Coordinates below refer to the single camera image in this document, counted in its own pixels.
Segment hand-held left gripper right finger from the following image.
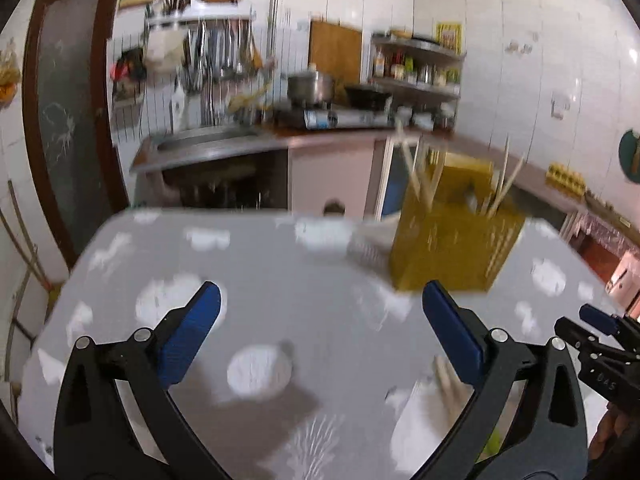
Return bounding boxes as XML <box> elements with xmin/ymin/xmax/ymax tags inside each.
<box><xmin>414</xmin><ymin>280</ymin><xmax>589</xmax><ymax>480</ymax></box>

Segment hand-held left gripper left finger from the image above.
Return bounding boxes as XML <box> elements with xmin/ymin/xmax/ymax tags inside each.
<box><xmin>52</xmin><ymin>281</ymin><xmax>236</xmax><ymax>480</ymax></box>

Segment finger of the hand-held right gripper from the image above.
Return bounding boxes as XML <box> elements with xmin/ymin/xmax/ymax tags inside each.
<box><xmin>579</xmin><ymin>303</ymin><xmax>640</xmax><ymax>350</ymax></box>
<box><xmin>554</xmin><ymin>316</ymin><xmax>627</xmax><ymax>362</ymax></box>

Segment yellow slotted utensil holder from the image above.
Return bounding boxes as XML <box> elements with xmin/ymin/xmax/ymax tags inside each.
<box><xmin>389</xmin><ymin>152</ymin><xmax>527</xmax><ymax>294</ymax></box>

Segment row of hanging kitchen utensils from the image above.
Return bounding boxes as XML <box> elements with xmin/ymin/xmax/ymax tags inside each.
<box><xmin>179</xmin><ymin>19</ymin><xmax>263</xmax><ymax>97</ymax></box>

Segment person's right hand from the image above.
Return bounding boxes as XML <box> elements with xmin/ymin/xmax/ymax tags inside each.
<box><xmin>589</xmin><ymin>402</ymin><xmax>632</xmax><ymax>462</ymax></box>

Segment plastic-covered side table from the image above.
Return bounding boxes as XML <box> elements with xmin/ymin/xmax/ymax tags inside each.
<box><xmin>560</xmin><ymin>194</ymin><xmax>640</xmax><ymax>261</ymax></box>

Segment grey animal-print tablecloth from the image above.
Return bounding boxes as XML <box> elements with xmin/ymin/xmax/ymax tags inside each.
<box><xmin>15</xmin><ymin>207</ymin><xmax>628</xmax><ymax>480</ymax></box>

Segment yellow egg carton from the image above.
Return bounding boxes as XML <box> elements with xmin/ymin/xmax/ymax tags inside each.
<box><xmin>544</xmin><ymin>162</ymin><xmax>587</xmax><ymax>195</ymax></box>

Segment round green cutting board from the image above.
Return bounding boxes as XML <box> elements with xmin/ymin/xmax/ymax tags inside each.
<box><xmin>618</xmin><ymin>128</ymin><xmax>640</xmax><ymax>182</ymax></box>

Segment wooden broom sticks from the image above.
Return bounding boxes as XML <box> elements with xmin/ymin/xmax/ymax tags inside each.
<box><xmin>0</xmin><ymin>179</ymin><xmax>57</xmax><ymax>388</ymax></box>

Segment stainless steel sink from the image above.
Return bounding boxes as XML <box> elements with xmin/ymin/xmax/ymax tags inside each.
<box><xmin>154</xmin><ymin>127</ymin><xmax>262</xmax><ymax>155</ymax></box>

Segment kitchen counter cabinet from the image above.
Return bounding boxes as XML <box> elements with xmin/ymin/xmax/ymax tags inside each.
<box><xmin>130</xmin><ymin>127</ymin><xmax>583</xmax><ymax>223</ymax></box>

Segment stack of bowls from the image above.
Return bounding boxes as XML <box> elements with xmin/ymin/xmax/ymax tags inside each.
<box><xmin>394</xmin><ymin>104</ymin><xmax>452</xmax><ymax>132</ymax></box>

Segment white dish soap bottle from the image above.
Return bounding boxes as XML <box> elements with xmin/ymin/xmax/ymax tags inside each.
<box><xmin>169</xmin><ymin>84</ymin><xmax>189</xmax><ymax>132</ymax></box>

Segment gas stove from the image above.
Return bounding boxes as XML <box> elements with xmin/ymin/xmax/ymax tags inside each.
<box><xmin>301</xmin><ymin>107</ymin><xmax>392</xmax><ymax>132</ymax></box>

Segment brown frosted glass door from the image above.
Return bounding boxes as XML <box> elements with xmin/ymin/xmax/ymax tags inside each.
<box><xmin>22</xmin><ymin>0</ymin><xmax>135</xmax><ymax>267</ymax></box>

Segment black wok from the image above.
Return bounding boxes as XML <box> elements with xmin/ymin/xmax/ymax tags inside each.
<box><xmin>344</xmin><ymin>84</ymin><xmax>394</xmax><ymax>110</ymax></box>

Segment metal corner shelf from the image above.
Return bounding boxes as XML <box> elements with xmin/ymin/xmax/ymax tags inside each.
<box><xmin>369</xmin><ymin>34</ymin><xmax>464</xmax><ymax>102</ymax></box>

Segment row of condiment bottles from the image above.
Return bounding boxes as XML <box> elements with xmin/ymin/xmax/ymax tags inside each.
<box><xmin>372</xmin><ymin>49</ymin><xmax>461</xmax><ymax>87</ymax></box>

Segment steel pot with lid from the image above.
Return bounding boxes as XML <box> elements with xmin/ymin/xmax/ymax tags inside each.
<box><xmin>286</xmin><ymin>70</ymin><xmax>335</xmax><ymax>104</ymax></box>

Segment white hanging cloth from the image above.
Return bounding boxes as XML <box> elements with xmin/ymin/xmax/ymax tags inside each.
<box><xmin>144</xmin><ymin>29</ymin><xmax>184</xmax><ymax>69</ymax></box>

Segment wooden cutting board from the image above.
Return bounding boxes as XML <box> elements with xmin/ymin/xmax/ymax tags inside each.
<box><xmin>308</xmin><ymin>19</ymin><xmax>364</xmax><ymax>102</ymax></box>

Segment hanging yellow bags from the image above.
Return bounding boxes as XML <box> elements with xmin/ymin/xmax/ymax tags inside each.
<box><xmin>0</xmin><ymin>39</ymin><xmax>24</xmax><ymax>112</ymax></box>

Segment yellow wall poster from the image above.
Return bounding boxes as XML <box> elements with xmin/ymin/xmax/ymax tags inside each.
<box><xmin>434</xmin><ymin>20</ymin><xmax>464</xmax><ymax>57</ymax></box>

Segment metal wall rack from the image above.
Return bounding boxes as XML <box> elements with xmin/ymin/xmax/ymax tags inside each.
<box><xmin>144</xmin><ymin>9</ymin><xmax>257</xmax><ymax>29</ymax></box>

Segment grey wall pipe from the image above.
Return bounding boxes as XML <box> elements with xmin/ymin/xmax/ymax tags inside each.
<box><xmin>266</xmin><ymin>0</ymin><xmax>287</xmax><ymax>63</ymax></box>

